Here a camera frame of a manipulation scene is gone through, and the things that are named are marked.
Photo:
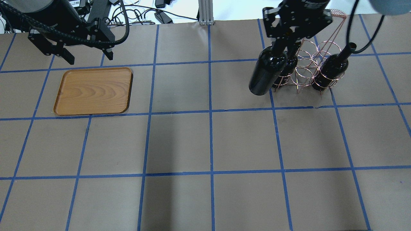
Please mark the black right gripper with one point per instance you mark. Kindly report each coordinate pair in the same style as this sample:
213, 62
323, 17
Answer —
301, 9

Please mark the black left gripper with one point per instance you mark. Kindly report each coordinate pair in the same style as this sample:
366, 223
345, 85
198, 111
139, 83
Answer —
68, 20

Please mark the dark wine bottle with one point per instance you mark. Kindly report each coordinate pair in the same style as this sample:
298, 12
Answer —
291, 64
332, 68
271, 61

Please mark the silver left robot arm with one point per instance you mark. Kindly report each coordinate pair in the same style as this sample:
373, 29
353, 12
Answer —
22, 6

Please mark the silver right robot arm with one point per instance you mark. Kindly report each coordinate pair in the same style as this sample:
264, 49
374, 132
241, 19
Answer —
385, 7

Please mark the wooden tray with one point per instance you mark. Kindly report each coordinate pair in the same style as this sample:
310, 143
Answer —
94, 91

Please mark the black power adapter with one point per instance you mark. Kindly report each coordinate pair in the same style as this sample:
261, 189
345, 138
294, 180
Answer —
163, 18

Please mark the copper wire wine rack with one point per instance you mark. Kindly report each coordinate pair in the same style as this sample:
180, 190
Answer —
314, 51

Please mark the aluminium frame post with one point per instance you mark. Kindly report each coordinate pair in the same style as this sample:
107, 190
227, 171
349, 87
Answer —
206, 16

